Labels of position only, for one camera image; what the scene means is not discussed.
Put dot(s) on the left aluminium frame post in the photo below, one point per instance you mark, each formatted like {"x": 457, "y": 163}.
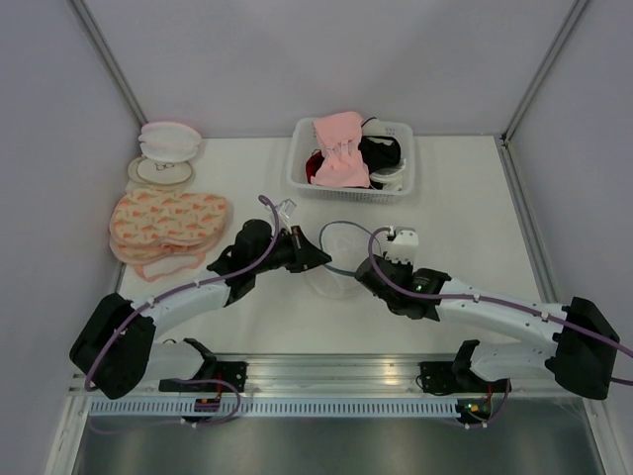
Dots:
{"x": 99, "y": 43}

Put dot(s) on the beige round laundry bag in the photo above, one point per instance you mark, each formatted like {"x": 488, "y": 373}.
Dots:
{"x": 145, "y": 171}

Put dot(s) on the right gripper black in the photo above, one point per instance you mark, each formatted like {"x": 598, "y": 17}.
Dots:
{"x": 407, "y": 267}

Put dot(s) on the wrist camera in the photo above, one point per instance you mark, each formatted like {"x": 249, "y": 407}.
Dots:
{"x": 401, "y": 245}
{"x": 285, "y": 210}

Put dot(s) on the white plastic basket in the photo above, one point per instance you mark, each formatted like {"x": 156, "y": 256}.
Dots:
{"x": 304, "y": 143}

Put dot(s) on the white bra in basket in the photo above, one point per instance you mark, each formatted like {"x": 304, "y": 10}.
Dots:
{"x": 387, "y": 179}

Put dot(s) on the white pink-edged flat bag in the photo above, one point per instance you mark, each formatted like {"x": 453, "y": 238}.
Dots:
{"x": 168, "y": 265}

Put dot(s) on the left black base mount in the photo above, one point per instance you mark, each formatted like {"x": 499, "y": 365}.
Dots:
{"x": 231, "y": 372}

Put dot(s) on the aluminium front rail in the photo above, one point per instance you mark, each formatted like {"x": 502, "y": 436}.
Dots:
{"x": 285, "y": 375}

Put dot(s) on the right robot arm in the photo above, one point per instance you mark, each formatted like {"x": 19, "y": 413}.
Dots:
{"x": 574, "y": 342}

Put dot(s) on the dark red bra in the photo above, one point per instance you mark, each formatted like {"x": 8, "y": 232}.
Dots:
{"x": 313, "y": 165}

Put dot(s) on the white slotted cable duct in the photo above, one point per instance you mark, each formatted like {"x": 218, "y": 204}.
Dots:
{"x": 278, "y": 407}

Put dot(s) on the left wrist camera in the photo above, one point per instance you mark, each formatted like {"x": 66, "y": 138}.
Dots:
{"x": 285, "y": 210}

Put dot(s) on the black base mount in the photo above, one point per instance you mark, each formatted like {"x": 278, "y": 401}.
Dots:
{"x": 231, "y": 372}
{"x": 437, "y": 378}

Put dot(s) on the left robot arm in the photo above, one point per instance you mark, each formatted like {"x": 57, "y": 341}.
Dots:
{"x": 119, "y": 346}

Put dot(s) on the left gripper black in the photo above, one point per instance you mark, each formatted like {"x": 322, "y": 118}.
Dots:
{"x": 305, "y": 254}

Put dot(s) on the white mesh laundry bag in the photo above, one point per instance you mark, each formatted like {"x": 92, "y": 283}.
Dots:
{"x": 346, "y": 243}

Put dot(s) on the black bra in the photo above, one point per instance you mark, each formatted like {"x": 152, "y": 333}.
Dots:
{"x": 380, "y": 152}

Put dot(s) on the right side aluminium rail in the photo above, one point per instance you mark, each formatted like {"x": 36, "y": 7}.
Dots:
{"x": 535, "y": 248}

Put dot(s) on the aluminium rail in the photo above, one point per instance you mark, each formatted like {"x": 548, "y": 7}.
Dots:
{"x": 535, "y": 248}
{"x": 285, "y": 375}

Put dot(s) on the aluminium frame post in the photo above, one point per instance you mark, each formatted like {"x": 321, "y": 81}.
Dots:
{"x": 564, "y": 34}
{"x": 99, "y": 43}

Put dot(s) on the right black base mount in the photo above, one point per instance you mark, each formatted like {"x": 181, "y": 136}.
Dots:
{"x": 437, "y": 378}

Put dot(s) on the right aluminium frame post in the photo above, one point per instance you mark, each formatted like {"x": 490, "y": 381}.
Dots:
{"x": 564, "y": 34}

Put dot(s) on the white pink-trimmed laundry bags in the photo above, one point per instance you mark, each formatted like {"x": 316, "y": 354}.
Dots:
{"x": 168, "y": 142}

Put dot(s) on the pink bra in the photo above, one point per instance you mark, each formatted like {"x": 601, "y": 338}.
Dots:
{"x": 338, "y": 137}

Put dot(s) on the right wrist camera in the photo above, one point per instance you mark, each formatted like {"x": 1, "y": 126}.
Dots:
{"x": 401, "y": 245}

